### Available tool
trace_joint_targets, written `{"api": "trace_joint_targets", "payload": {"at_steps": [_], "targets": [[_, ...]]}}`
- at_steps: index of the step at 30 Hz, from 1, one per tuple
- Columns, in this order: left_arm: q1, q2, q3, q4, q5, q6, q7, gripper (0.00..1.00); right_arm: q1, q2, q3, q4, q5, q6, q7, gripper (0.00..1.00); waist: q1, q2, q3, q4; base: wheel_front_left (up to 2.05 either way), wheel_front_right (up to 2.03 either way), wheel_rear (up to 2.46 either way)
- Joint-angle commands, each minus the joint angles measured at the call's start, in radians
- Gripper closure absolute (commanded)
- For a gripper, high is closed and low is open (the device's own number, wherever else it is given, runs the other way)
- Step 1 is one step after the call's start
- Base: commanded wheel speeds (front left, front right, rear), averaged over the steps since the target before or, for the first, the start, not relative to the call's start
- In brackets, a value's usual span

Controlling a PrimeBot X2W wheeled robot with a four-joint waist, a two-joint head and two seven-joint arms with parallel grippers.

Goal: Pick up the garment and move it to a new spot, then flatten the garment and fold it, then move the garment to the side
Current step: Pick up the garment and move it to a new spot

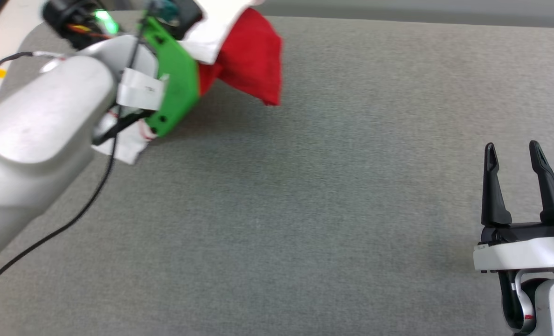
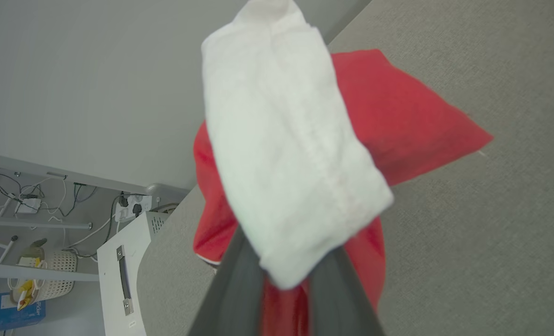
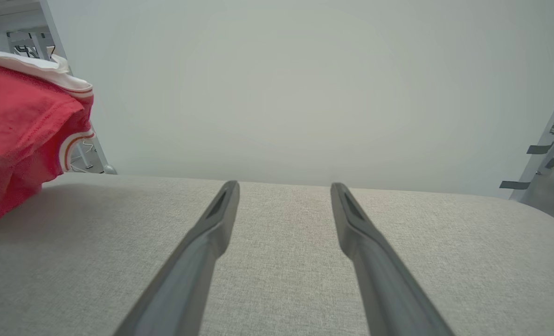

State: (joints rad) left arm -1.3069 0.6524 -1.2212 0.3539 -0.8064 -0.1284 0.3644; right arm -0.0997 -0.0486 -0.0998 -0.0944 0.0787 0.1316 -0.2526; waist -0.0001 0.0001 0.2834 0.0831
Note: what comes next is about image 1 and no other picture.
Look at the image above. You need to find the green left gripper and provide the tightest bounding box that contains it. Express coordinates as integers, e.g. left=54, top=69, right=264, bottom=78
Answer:
left=139, top=16, right=201, bottom=138

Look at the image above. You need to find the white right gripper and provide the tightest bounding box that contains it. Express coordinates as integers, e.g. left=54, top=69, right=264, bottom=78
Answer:
left=473, top=140, right=554, bottom=273

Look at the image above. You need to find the red white jersey garment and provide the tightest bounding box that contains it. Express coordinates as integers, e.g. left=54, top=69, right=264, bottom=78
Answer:
left=90, top=0, right=284, bottom=166

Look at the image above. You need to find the grey fabric work surface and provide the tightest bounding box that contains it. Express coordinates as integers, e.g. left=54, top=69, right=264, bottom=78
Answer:
left=0, top=9, right=554, bottom=336

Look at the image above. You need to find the white flat ribbon cable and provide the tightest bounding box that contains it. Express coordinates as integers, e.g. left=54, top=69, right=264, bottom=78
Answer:
left=115, top=68, right=169, bottom=112
left=512, top=270, right=537, bottom=329

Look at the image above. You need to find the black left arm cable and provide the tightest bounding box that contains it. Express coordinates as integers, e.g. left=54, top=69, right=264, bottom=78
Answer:
left=0, top=16, right=149, bottom=297

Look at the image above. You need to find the thin black cable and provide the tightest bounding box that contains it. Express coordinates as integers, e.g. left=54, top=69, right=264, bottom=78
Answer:
left=0, top=50, right=68, bottom=91

